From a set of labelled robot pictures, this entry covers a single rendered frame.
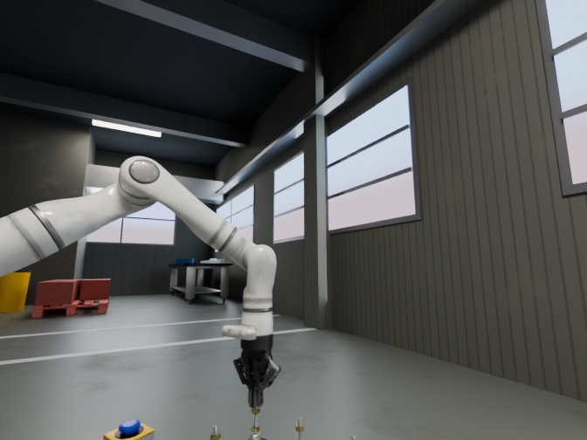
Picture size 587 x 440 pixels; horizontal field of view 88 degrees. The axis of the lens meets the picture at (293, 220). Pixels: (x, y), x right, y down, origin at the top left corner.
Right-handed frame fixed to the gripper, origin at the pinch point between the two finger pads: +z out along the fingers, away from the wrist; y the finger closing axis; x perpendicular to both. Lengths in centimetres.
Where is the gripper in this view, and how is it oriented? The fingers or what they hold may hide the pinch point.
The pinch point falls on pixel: (255, 397)
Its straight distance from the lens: 80.8
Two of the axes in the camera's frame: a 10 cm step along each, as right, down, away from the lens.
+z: 0.0, 9.9, -1.6
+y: -8.2, 0.9, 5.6
